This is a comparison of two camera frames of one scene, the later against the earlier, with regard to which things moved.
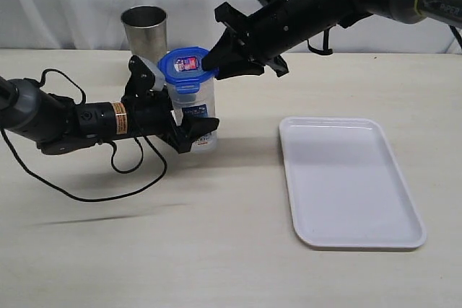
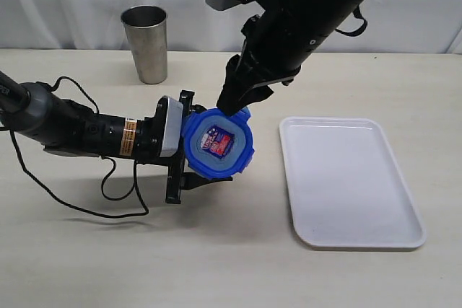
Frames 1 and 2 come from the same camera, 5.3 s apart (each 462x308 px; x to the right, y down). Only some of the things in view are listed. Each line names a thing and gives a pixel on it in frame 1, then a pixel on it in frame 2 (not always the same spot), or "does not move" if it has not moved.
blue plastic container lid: [183, 68] → [216, 145]
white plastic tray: [346, 187] does not move
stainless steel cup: [146, 27] does not move
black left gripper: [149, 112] → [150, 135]
